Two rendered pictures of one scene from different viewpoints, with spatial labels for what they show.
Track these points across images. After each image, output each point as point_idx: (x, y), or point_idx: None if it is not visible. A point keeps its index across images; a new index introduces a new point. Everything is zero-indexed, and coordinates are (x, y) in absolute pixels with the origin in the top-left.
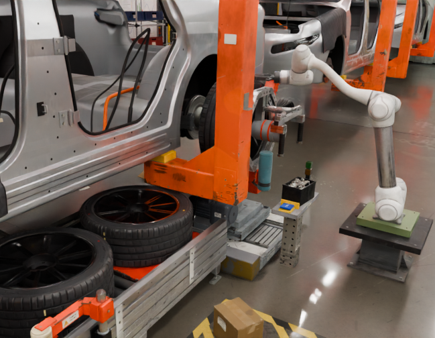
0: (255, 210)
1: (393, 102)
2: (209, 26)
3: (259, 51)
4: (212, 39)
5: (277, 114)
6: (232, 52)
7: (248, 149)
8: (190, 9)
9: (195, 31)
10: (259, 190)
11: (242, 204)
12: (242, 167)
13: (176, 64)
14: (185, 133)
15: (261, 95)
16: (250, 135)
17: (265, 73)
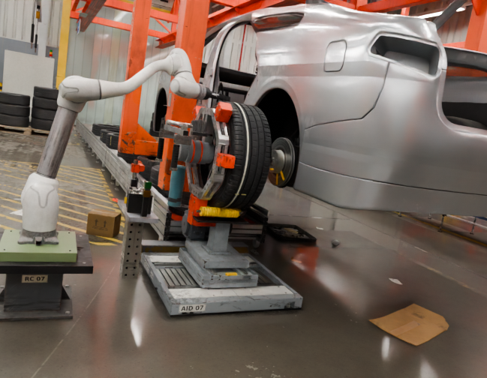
0: (197, 254)
1: (63, 80)
2: (276, 58)
3: (351, 97)
4: (278, 71)
5: (216, 147)
6: None
7: (166, 143)
8: (263, 44)
9: (263, 63)
10: (188, 219)
11: (212, 251)
12: (163, 156)
13: (251, 93)
14: None
15: (201, 111)
16: None
17: (219, 93)
